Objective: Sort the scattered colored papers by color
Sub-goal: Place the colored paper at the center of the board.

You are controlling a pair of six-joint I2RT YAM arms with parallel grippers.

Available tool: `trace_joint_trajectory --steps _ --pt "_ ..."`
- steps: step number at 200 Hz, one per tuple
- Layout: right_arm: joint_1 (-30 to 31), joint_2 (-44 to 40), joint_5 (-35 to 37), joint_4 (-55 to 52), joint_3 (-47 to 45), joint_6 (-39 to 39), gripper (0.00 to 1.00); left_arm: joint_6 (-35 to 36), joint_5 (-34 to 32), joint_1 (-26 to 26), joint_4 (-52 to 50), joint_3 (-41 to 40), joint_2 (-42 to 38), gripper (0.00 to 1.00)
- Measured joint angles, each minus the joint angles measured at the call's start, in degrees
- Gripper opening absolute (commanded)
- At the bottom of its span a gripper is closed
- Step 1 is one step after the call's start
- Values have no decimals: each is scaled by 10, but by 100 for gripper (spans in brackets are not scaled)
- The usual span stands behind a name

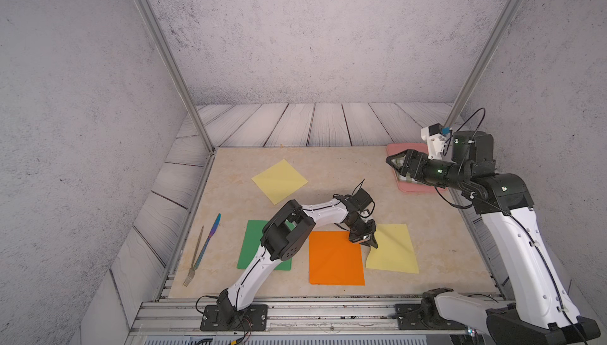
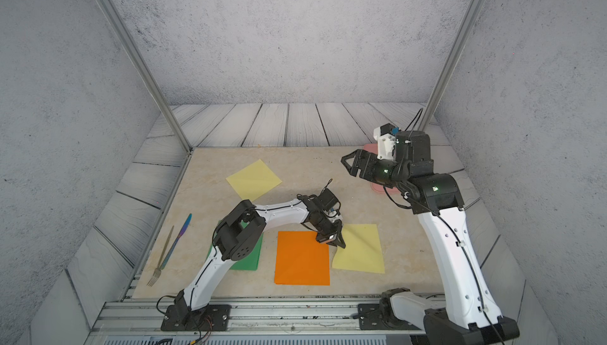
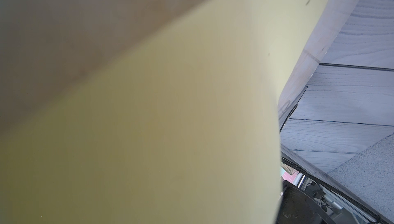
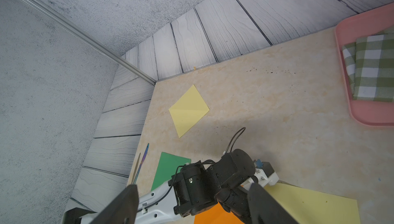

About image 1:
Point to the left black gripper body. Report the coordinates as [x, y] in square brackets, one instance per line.
[360, 229]

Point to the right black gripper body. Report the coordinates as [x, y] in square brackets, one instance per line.
[434, 173]

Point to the yellow paper sheet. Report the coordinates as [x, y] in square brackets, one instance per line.
[395, 251]
[279, 181]

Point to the orange paper sheet back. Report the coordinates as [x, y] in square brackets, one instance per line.
[334, 260]

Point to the green paper sheet front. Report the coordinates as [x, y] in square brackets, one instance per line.
[251, 243]

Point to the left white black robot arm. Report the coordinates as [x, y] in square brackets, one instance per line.
[283, 237]

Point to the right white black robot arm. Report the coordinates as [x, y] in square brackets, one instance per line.
[542, 312]

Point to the pink plastic tray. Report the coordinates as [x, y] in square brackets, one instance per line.
[406, 185]

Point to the iridescent blue knife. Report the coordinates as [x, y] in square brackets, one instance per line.
[212, 232]

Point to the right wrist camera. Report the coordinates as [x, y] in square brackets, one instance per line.
[436, 137]

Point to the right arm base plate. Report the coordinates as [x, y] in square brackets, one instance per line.
[423, 316]

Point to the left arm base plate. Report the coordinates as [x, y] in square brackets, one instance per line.
[217, 318]

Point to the right aluminium frame post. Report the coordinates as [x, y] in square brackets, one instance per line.
[499, 29]

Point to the aluminium frame post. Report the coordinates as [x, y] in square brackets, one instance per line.
[149, 18]
[499, 29]

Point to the aluminium front rail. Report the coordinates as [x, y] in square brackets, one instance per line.
[296, 320]

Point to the left aluminium frame post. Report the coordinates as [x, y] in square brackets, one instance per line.
[149, 18]

